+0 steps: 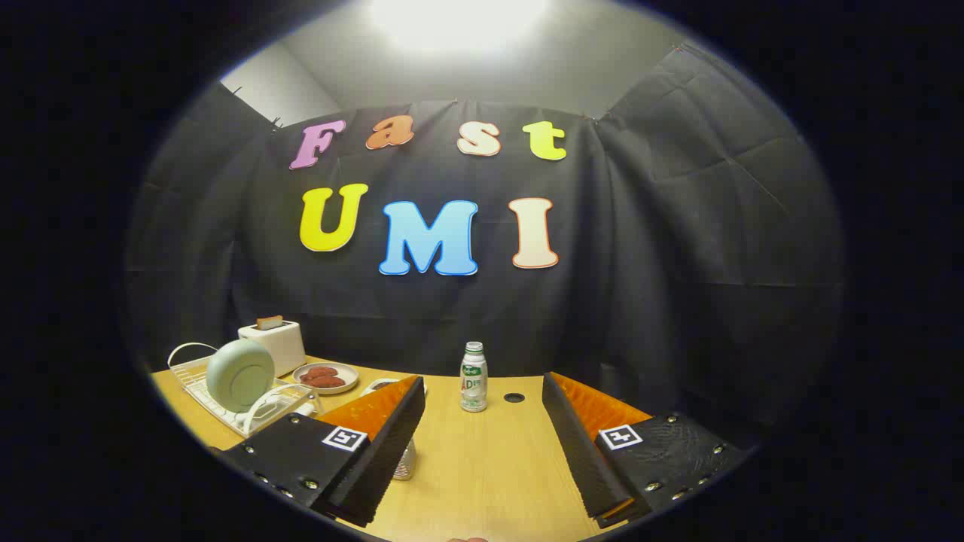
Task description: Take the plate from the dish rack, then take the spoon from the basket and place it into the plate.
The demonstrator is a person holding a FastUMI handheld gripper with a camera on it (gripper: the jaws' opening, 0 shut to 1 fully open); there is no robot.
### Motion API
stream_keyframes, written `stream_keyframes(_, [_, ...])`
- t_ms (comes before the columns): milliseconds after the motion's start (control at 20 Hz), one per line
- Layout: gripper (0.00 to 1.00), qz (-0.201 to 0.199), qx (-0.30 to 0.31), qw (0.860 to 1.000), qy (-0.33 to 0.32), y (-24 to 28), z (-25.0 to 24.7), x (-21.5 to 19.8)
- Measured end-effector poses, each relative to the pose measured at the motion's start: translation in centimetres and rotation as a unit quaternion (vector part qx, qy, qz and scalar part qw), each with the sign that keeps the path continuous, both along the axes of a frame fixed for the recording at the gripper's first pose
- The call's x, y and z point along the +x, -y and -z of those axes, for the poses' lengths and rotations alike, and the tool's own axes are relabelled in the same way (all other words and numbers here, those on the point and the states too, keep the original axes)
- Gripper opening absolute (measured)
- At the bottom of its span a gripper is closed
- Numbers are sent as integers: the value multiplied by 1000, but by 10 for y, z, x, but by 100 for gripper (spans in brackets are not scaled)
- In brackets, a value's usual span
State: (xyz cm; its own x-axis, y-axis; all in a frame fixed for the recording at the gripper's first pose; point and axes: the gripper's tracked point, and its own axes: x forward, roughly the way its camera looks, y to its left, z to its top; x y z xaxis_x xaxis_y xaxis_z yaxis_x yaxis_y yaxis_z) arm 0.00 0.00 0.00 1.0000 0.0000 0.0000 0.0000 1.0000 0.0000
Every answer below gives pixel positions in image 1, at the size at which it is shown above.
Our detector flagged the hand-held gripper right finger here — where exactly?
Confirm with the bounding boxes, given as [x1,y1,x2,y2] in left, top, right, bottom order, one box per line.
[542,371,754,529]

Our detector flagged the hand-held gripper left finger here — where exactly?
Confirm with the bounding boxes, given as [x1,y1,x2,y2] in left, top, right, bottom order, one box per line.
[215,375,428,528]

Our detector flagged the metal mesh basket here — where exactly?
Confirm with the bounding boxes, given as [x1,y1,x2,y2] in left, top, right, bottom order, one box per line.
[392,439,417,481]

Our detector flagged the light green plate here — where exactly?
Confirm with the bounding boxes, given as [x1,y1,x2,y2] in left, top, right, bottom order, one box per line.
[206,339,276,413]

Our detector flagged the white wire dish rack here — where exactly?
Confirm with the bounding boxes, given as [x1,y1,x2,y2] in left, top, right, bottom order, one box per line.
[167,343,325,439]

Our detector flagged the beige round plate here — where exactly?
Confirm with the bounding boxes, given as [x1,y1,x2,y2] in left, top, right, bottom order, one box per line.
[292,362,359,395]

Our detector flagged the white divided condiment tray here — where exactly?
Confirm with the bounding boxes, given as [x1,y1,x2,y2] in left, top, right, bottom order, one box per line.
[361,378,426,398]

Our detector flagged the white green drink bottle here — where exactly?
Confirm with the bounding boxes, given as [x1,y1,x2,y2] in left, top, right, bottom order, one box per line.
[460,341,488,413]

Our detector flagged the white drip tray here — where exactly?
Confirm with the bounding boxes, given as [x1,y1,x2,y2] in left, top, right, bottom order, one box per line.
[185,373,321,436]

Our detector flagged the white toaster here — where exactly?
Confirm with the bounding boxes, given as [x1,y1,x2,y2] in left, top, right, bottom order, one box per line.
[238,320,307,379]

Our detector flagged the black backdrop cloth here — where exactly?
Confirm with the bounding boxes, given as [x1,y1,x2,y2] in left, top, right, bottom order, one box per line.
[124,41,844,452]

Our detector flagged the ceiling light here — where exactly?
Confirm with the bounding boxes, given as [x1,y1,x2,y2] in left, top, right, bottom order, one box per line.
[369,0,551,47]

